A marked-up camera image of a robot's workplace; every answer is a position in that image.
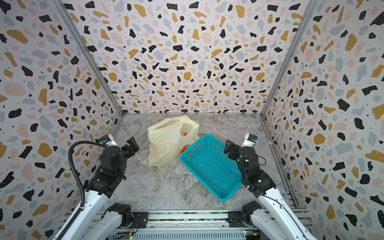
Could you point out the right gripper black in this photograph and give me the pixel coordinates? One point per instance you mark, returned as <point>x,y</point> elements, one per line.
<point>233,150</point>

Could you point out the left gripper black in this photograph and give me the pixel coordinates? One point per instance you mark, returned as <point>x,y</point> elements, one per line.
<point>129,152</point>

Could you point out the pale yellow plastic bag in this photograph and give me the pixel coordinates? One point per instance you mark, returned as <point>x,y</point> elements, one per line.
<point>167,139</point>

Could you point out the peach fruit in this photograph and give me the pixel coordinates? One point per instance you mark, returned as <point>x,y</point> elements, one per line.
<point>183,149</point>

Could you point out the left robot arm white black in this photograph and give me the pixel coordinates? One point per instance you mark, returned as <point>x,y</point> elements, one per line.
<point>98,191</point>

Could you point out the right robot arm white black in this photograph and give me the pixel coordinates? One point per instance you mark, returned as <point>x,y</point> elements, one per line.
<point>264,192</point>

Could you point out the teal plastic basket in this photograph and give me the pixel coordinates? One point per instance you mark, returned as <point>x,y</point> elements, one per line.
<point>208,163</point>

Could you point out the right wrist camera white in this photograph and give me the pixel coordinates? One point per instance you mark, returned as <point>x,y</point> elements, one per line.
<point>250,140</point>

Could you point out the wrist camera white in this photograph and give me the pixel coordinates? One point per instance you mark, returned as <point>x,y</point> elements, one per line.
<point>250,140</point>
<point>107,141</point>

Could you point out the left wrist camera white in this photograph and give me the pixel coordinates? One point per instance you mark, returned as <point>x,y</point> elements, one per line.
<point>107,141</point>

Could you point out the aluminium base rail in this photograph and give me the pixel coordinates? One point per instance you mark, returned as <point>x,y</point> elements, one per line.
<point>191,225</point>

